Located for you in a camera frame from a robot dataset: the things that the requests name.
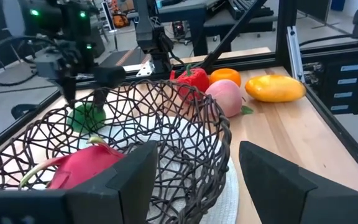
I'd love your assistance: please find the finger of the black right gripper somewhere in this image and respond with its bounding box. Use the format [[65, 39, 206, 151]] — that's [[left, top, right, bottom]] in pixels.
[[61, 76, 78, 108], [92, 65, 127, 110]]

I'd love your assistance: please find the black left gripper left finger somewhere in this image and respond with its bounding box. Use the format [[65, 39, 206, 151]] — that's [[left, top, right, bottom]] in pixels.
[[0, 140, 158, 224]]

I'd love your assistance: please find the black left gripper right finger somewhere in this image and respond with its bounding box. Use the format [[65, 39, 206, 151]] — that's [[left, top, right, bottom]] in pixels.
[[238, 140, 358, 224]]

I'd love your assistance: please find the green lime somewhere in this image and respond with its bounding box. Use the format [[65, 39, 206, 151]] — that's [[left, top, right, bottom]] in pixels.
[[67, 102, 107, 134]]

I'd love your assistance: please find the red bell pepper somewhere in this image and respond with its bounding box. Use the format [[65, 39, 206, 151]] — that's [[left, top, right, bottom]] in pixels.
[[169, 63, 210, 103]]

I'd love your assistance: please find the yellow orange mango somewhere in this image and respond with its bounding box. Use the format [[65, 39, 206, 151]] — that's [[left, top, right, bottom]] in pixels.
[[244, 74, 306, 103]]

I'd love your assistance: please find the pink peach with leaf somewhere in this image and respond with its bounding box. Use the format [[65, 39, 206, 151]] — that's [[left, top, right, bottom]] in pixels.
[[204, 78, 254, 118]]

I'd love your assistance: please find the glossy orange fruit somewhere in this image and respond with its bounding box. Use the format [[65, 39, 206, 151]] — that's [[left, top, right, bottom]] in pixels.
[[209, 68, 242, 88]]

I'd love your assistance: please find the dark woven wicker basket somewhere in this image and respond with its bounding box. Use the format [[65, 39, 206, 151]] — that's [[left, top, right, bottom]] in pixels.
[[0, 79, 232, 224]]

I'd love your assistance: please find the pink dragon fruit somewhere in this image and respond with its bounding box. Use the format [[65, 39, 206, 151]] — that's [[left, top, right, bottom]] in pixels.
[[19, 136, 127, 190]]

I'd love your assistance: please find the white round placemat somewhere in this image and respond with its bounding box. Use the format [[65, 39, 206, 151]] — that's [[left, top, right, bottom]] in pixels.
[[0, 114, 239, 224]]

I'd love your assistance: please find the black background workbench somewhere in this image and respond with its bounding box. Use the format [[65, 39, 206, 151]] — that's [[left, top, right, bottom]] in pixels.
[[126, 0, 278, 57]]

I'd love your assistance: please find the black box with white labels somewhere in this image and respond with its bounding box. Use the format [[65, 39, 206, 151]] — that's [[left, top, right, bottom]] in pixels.
[[303, 46, 358, 116]]

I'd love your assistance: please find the silver corner bracket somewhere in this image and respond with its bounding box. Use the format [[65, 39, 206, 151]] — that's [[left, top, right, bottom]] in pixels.
[[136, 60, 155, 78]]

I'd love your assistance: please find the silver aluminium extrusion post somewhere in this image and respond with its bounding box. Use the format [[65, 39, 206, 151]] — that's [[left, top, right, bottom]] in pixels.
[[287, 26, 306, 83]]

